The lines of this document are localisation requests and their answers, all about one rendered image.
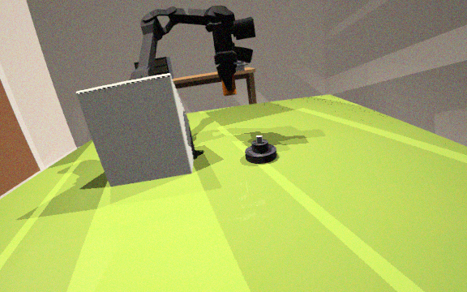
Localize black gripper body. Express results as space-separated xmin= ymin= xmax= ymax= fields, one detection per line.
xmin=214 ymin=39 xmax=238 ymax=67

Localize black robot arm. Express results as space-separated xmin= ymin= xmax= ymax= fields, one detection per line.
xmin=129 ymin=6 xmax=255 ymax=80

